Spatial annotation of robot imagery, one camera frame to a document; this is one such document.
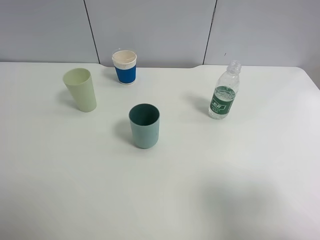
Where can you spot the teal plastic cup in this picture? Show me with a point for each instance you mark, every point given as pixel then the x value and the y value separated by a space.
pixel 145 124

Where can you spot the clear green-label water bottle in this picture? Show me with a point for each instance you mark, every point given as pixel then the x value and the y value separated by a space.
pixel 225 91

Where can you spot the blue white paper cup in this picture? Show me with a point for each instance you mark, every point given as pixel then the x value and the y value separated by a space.
pixel 125 62

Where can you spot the light green plastic cup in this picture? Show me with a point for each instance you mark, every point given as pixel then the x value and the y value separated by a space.
pixel 80 85

